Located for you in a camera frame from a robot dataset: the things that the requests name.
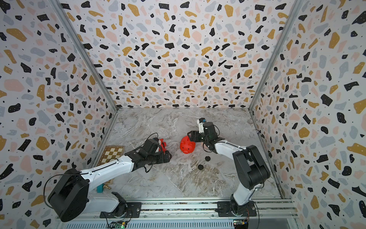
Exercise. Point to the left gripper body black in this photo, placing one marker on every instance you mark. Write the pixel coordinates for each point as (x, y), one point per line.
(157, 158)

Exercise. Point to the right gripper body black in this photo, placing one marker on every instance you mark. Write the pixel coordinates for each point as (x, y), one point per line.
(205, 140)

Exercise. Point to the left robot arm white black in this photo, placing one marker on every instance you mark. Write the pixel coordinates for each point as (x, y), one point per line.
(73, 194)

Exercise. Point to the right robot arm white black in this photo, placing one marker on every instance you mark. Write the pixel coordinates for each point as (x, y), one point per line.
(251, 168)

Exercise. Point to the wooden chessboard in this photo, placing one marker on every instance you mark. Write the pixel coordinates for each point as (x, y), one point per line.
(111, 153)

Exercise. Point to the left circuit board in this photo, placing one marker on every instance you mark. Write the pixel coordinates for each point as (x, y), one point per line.
(120, 225)

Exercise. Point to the circuit board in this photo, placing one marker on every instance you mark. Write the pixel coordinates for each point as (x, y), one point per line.
(120, 225)
(241, 224)

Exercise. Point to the right circuit board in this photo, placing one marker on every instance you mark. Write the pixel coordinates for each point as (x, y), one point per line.
(241, 224)

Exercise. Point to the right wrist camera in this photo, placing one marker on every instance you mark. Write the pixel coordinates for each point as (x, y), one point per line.
(200, 123)

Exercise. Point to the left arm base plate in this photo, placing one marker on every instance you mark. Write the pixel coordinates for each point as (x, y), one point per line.
(124, 211)

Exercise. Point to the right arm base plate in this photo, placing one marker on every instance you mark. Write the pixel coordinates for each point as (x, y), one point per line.
(231, 209)

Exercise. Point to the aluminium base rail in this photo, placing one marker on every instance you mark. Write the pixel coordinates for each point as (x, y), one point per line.
(195, 213)

